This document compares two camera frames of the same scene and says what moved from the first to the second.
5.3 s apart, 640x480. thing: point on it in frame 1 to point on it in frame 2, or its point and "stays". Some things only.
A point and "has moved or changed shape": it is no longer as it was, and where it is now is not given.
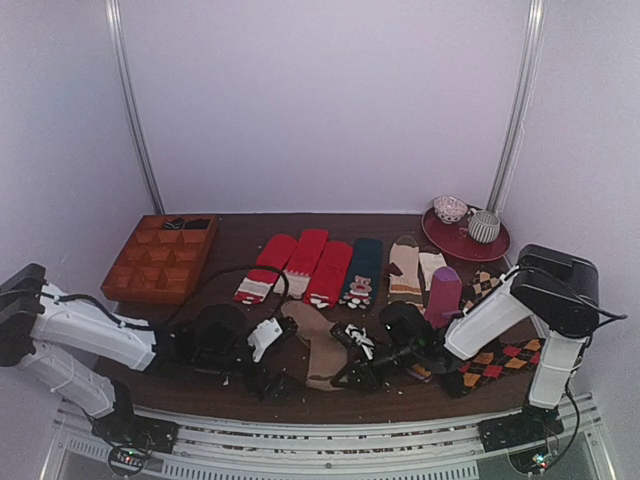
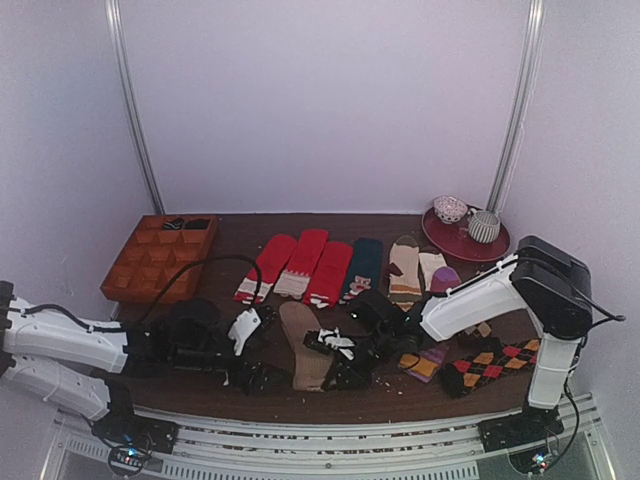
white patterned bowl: [449, 209] stays
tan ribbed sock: [328, 355] has moved or changed shape
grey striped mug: [483, 225] stays
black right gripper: [361, 367] to [345, 361]
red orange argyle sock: [498, 360] stays
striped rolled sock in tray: [175, 224] stays
